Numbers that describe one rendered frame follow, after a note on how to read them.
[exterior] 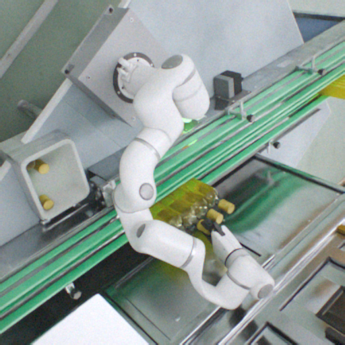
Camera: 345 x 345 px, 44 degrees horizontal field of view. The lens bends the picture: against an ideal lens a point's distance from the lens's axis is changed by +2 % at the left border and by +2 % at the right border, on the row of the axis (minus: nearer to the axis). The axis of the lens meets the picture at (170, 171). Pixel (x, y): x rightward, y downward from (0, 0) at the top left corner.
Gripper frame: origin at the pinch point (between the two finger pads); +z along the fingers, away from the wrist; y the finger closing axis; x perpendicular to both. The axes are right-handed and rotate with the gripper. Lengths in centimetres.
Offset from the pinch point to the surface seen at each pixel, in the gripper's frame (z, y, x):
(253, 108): 34, 13, -43
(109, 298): 3.6, -11.8, 35.9
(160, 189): 20.2, 6.4, 6.3
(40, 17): 96, 52, 15
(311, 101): 48, -5, -85
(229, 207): 3.1, 1.5, -10.2
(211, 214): 4.0, 1.1, -3.7
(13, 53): 92, 43, 30
